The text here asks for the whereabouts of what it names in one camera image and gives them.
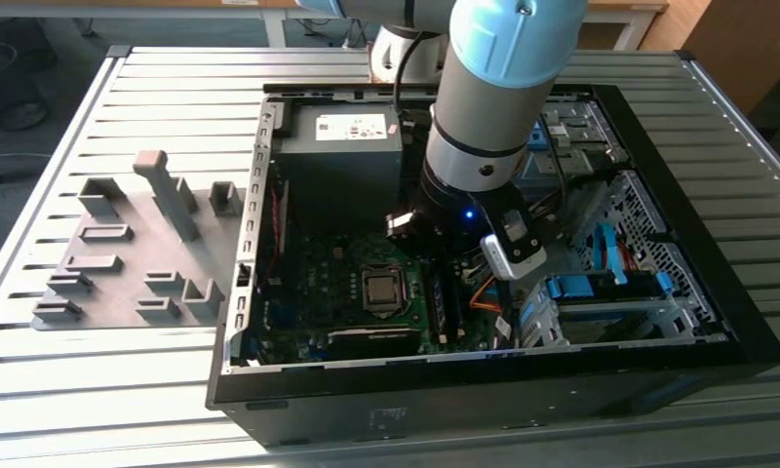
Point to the grey metal drive cage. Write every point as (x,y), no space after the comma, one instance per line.
(585,156)

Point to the dark wheeled cart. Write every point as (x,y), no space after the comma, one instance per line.
(18,112)

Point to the blue disk carrier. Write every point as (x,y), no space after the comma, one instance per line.
(591,285)

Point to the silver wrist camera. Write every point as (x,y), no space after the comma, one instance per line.
(513,263)

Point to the green motherboard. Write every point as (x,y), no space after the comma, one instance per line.
(319,302)

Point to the grey metal disk bay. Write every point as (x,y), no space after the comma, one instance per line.
(624,310)

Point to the brown wooden cabinet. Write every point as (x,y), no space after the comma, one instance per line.
(742,49)

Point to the grey plastic parts rack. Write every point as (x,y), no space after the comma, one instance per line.
(122,292)

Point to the grey Dell power supply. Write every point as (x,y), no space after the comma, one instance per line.
(337,180)

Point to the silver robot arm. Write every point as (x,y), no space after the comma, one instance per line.
(493,97)

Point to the blue plastic drive latch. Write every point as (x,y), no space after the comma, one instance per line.
(536,140)

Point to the black graphics card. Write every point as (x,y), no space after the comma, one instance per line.
(377,341)

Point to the white framed wooden desk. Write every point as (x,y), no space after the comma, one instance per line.
(631,29)

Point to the silver CPU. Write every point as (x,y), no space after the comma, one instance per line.
(383,291)

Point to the black PC case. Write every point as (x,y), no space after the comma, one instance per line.
(429,404)

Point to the CPU socket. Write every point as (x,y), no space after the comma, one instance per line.
(385,269)

